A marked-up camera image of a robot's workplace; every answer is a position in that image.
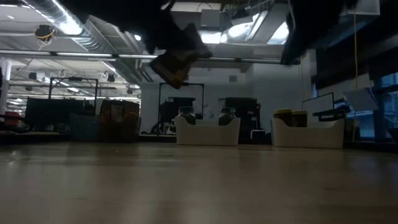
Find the green lid spice jar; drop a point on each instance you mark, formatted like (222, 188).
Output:
(187, 115)
(227, 116)

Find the white plastic bin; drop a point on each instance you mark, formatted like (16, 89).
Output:
(311, 137)
(208, 135)

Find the bright ceiling light panel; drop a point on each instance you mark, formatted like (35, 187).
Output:
(211, 37)

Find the grey ceiling box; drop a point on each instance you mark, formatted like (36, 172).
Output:
(210, 18)

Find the black ceiling spotlight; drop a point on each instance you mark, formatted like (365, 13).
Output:
(32, 76)
(111, 78)
(129, 90)

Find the black machine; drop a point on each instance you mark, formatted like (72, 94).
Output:
(183, 101)

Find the long silver horizontal bar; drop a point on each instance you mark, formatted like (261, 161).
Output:
(93, 55)

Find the grey tilted monitor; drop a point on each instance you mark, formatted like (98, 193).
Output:
(360, 99)

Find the black desk equipment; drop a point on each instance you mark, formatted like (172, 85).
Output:
(332, 115)

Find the black office chair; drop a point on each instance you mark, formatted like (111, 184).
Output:
(154, 127)

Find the tall black cabinet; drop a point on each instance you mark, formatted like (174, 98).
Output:
(248, 118)

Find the white low device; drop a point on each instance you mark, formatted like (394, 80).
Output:
(257, 133)

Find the dark grey plastic bin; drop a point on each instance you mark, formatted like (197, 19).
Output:
(87, 130)

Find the wide black cabinet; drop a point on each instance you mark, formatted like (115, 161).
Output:
(53, 113)

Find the red crate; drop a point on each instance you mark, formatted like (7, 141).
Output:
(14, 119)

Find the silver spiral ventilation duct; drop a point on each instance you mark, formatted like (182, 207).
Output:
(93, 37)

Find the large silver rectangular duct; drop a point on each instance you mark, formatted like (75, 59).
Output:
(236, 31)

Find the white board black frame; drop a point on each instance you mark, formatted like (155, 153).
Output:
(317, 107)

